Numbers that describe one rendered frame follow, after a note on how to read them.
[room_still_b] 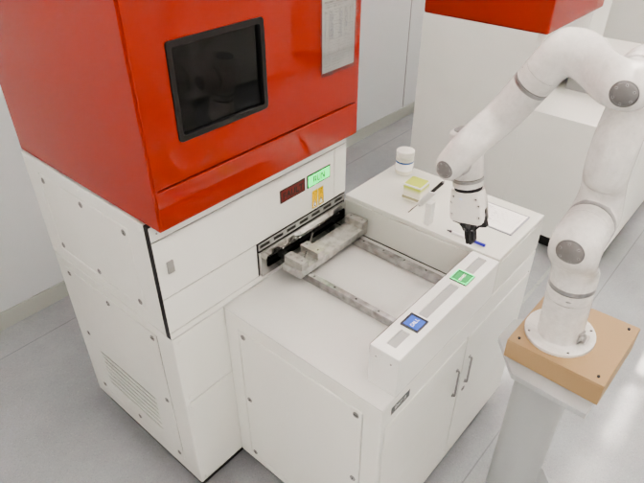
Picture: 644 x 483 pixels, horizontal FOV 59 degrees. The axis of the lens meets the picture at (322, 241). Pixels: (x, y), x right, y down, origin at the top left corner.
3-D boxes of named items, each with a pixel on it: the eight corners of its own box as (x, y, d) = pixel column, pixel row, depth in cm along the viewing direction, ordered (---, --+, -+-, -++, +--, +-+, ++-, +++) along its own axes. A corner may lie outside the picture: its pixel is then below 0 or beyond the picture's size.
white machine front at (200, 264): (167, 336, 171) (142, 225, 148) (339, 223, 221) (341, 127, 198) (172, 341, 169) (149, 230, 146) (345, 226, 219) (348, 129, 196)
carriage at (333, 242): (283, 269, 192) (283, 263, 191) (350, 224, 215) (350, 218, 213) (300, 279, 188) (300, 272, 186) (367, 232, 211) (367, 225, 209)
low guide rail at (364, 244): (336, 237, 214) (336, 230, 212) (340, 234, 215) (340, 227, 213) (453, 293, 187) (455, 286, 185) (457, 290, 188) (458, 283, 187)
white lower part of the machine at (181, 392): (102, 399, 254) (52, 250, 207) (239, 306, 305) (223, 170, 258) (204, 496, 216) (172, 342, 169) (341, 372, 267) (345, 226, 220)
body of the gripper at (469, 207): (445, 185, 156) (447, 221, 161) (478, 191, 149) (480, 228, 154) (458, 175, 160) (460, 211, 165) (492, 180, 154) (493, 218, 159)
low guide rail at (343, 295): (287, 270, 197) (287, 263, 195) (290, 267, 198) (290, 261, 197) (407, 337, 170) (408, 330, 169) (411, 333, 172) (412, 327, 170)
